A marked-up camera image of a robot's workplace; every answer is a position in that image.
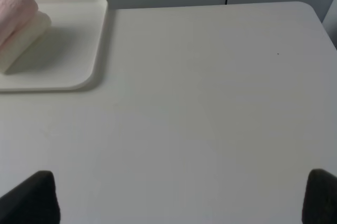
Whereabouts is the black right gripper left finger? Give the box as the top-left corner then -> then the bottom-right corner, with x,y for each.
1,171 -> 61,224

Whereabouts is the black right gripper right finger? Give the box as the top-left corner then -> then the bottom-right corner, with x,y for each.
302,169 -> 336,223

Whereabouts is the white towel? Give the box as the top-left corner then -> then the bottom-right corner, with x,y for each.
1,11 -> 52,73

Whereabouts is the pink towel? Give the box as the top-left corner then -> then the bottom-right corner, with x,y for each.
1,0 -> 38,46

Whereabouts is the white plastic tray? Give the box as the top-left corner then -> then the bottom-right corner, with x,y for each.
1,0 -> 108,93

